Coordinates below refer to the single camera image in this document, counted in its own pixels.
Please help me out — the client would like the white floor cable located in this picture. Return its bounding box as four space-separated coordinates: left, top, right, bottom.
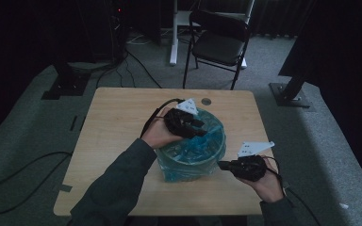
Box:
126 33 155 45

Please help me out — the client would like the long looped black floor cable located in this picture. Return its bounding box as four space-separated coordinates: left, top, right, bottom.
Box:
0 151 74 217

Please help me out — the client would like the right hand-held gripper cable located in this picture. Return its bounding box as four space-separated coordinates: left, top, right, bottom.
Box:
265 155 322 226

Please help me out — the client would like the dark curtain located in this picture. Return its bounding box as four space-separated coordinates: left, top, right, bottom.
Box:
251 0 362 189

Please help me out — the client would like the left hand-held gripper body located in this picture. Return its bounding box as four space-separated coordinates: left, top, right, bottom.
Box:
163 97 203 140

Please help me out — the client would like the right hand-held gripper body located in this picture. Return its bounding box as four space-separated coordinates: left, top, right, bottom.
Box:
230 140 276 183

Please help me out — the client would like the black folding chair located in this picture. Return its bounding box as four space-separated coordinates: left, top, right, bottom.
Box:
182 9 252 91

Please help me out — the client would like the dark equipment with red light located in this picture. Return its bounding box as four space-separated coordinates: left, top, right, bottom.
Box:
106 0 130 62

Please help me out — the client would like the person's left hand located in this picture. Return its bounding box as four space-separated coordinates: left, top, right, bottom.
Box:
140 106 184 150

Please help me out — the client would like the left hand-held gripper cable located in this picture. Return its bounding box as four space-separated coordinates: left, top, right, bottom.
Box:
140 98 186 138

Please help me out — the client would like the person's right hand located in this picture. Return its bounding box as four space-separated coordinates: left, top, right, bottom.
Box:
237 155 286 203

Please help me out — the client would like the metal stand with base plate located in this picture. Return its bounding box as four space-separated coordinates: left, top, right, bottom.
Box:
268 73 313 109

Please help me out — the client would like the black stand with base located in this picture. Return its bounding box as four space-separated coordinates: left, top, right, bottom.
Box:
41 53 92 101

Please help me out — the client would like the hand-held gripper cable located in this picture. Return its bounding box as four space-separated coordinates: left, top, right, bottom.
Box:
140 98 186 138
265 155 322 226

